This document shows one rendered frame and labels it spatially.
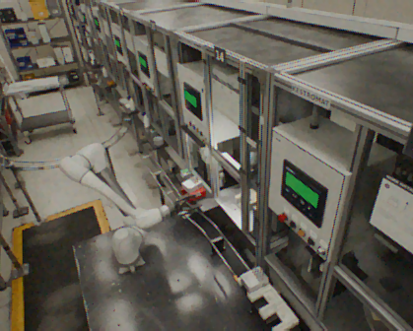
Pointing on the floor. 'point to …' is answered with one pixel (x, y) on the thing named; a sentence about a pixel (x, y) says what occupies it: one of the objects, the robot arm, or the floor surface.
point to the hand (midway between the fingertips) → (197, 200)
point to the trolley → (41, 114)
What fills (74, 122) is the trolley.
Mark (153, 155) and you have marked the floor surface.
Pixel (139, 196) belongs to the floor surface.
